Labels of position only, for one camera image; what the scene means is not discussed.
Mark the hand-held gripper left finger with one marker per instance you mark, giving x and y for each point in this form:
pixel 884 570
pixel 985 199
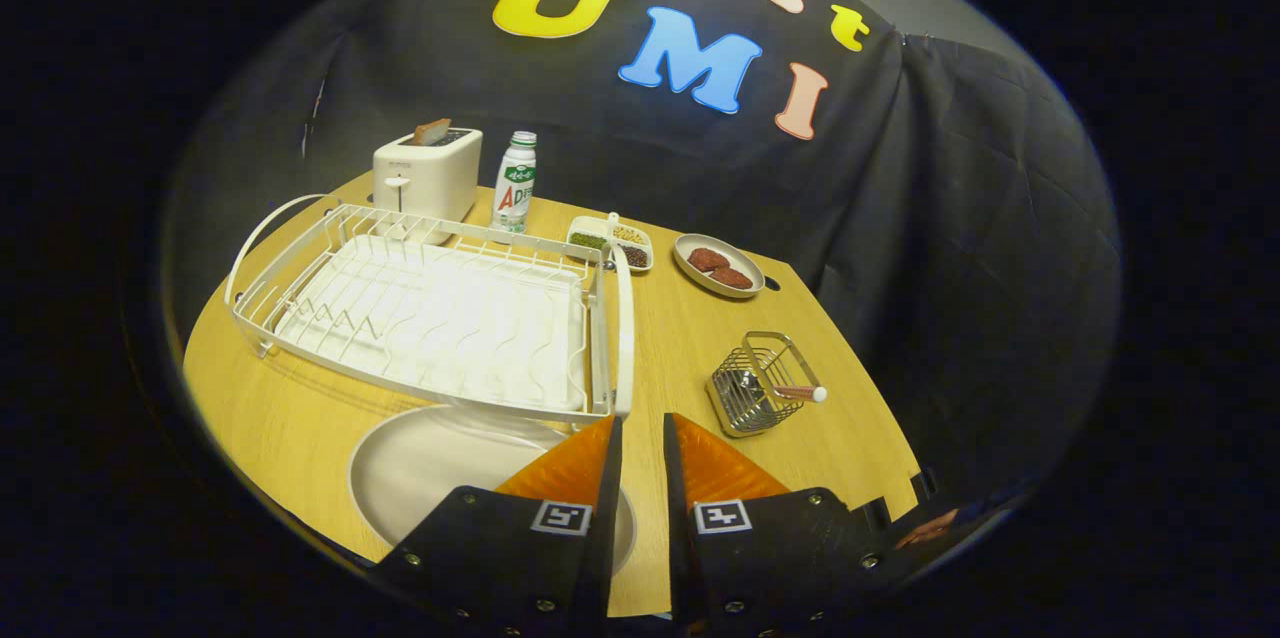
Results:
pixel 520 568

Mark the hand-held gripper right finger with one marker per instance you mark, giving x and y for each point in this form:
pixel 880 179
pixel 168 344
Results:
pixel 680 558

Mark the beige round plate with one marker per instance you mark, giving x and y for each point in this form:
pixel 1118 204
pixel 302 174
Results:
pixel 430 478

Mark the beige plate with meat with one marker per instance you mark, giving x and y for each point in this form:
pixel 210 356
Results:
pixel 690 273

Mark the white divided bean dish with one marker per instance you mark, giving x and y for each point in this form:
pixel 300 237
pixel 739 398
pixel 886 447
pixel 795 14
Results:
pixel 600 240

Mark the red meat piece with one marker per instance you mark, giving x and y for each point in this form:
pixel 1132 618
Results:
pixel 732 277
pixel 708 259

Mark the white green drink bottle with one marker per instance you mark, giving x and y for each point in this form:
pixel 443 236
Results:
pixel 515 188

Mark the white toaster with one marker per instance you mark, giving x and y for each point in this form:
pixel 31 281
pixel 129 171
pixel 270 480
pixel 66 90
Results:
pixel 430 183

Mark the black backdrop cloth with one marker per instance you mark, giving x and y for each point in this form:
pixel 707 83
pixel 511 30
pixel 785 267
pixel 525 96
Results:
pixel 950 218

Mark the toast bread slice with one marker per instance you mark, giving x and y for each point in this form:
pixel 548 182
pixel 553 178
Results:
pixel 432 132

